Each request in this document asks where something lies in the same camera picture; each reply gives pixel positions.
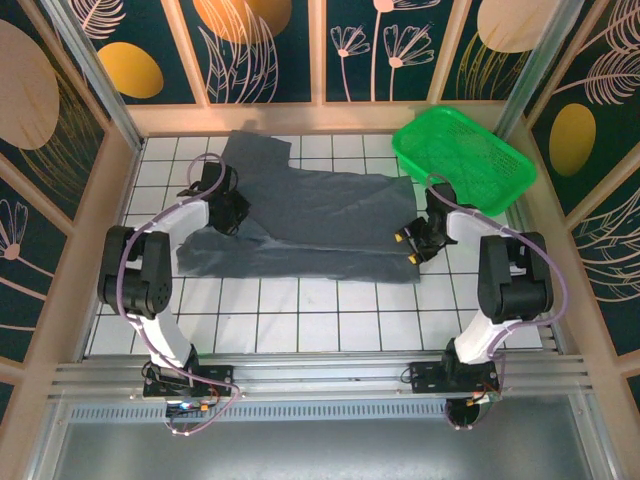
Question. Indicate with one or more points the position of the dark panel with line leaves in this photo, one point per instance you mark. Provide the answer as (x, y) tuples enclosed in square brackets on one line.
[(615, 270)]

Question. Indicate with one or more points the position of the dark panel with yellow oval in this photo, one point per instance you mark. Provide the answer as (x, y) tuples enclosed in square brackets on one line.
[(130, 70)]

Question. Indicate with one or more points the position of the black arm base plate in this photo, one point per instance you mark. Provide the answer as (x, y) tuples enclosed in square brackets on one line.
[(215, 380), (430, 375)]

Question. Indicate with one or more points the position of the dark panel with beige circle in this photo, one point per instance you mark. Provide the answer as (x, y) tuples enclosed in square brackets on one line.
[(495, 45)]

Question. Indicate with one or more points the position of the dark panel with pink flowers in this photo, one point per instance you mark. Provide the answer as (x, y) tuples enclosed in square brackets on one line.
[(390, 50)]

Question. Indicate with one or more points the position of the grey t-shirt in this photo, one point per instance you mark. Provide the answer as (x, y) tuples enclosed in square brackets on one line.
[(325, 210)]

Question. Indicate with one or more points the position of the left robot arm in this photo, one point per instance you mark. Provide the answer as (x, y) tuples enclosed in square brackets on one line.
[(150, 270)]

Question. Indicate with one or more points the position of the green plastic basket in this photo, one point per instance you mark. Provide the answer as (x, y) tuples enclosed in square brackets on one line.
[(465, 150)]

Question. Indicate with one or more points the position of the aluminium corner post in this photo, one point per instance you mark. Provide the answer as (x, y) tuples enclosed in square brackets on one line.
[(95, 80), (540, 65)]

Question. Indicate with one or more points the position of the dark panel with yellow lines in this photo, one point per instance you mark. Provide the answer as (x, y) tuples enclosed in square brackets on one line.
[(35, 90)]

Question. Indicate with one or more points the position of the dark panel with white leaves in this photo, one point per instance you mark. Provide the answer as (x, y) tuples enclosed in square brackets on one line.
[(250, 50)]

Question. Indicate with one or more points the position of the aluminium mounting rail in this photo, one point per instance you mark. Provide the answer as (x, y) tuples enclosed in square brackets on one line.
[(325, 372)]

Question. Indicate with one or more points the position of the dark panel with single flower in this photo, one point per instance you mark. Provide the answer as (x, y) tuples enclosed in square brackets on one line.
[(20, 260)]

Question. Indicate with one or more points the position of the grey metal sheet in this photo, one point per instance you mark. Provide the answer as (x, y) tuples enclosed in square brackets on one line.
[(320, 450)]

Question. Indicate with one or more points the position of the dark panel with feather leaves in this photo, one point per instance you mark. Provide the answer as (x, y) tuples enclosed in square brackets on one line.
[(590, 100)]

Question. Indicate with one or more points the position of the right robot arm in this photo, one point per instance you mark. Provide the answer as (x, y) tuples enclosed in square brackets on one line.
[(510, 280)]

